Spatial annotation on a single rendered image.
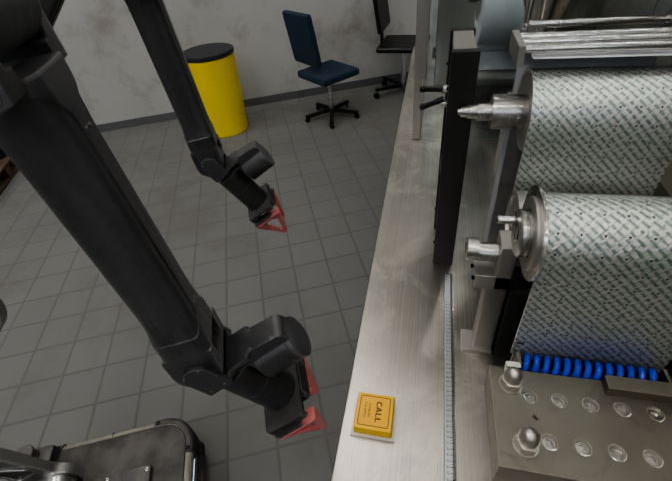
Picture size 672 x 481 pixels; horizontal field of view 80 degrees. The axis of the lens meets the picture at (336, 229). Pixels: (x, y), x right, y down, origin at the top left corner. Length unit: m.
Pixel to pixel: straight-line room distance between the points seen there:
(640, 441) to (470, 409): 0.26
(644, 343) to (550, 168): 0.32
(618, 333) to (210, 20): 4.15
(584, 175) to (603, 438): 0.43
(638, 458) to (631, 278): 0.26
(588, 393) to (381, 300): 0.46
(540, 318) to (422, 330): 0.31
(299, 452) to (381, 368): 0.97
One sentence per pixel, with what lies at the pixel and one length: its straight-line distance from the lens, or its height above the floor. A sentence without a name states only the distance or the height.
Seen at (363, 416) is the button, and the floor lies 0.92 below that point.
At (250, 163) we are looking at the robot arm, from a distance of 0.91.
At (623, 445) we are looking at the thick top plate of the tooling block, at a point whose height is 1.03.
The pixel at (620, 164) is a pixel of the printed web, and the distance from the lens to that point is 0.86.
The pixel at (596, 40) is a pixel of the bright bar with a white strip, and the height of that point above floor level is 1.45.
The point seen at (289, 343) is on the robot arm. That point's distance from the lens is 0.51.
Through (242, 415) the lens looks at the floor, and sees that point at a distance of 1.94.
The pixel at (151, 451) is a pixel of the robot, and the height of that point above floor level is 0.24.
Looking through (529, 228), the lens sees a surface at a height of 1.28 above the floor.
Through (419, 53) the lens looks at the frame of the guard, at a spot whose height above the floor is 1.23.
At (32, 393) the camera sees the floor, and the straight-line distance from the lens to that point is 2.50.
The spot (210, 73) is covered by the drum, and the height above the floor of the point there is 0.61.
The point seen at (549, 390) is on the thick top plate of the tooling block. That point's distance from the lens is 0.78.
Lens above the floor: 1.68
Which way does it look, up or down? 40 degrees down
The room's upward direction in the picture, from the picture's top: 7 degrees counter-clockwise
